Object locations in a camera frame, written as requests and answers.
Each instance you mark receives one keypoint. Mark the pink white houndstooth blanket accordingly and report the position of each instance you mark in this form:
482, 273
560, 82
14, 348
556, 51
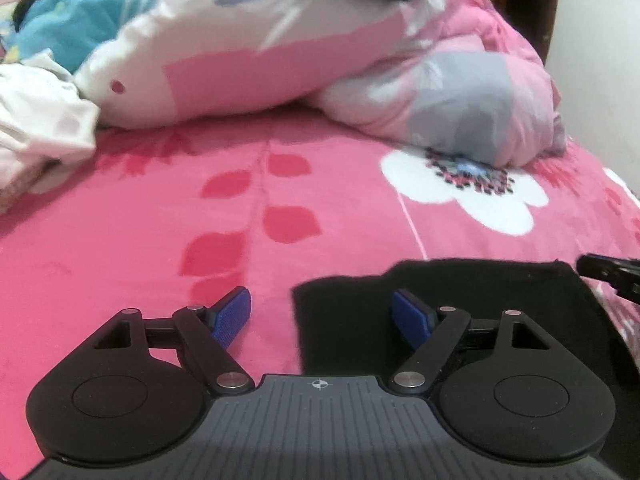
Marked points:
19, 185

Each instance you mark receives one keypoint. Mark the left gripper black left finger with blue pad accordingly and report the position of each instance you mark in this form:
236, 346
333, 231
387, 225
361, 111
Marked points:
138, 386

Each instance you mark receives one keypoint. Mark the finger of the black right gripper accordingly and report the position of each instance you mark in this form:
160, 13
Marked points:
623, 275

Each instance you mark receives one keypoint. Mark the white crumpled sheet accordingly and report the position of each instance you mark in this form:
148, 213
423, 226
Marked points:
43, 116

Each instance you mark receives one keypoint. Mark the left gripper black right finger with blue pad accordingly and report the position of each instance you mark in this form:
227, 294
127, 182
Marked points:
505, 387

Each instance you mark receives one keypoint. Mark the black t-shirt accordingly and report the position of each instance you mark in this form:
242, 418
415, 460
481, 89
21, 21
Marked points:
345, 326

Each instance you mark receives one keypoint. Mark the pink white patterned duvet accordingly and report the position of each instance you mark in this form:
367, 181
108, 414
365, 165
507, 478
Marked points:
451, 75

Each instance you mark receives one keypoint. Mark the sleeping person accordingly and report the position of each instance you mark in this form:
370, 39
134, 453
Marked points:
20, 11

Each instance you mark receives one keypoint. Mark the pink floral bed blanket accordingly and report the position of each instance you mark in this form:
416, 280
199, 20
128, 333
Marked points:
167, 218

